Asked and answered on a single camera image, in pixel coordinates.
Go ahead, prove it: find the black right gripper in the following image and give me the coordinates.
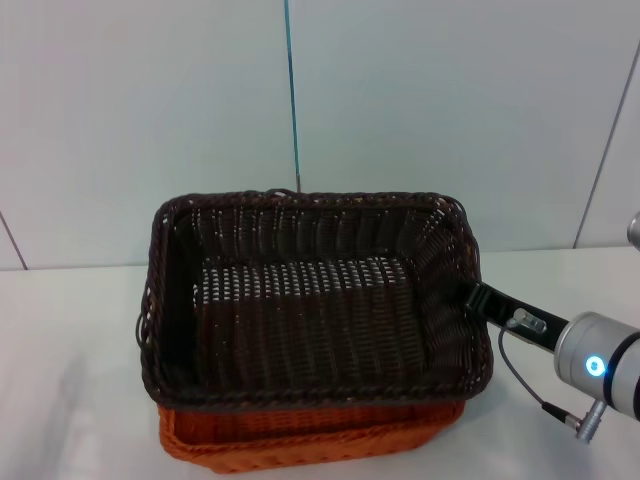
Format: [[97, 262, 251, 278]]
[[463, 281, 571, 355]]

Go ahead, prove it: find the dark brown woven plastic basket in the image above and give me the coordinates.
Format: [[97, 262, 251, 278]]
[[135, 188, 494, 409]]

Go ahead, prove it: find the orange woven plastic basket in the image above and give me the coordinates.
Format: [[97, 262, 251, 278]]
[[157, 393, 469, 476]]

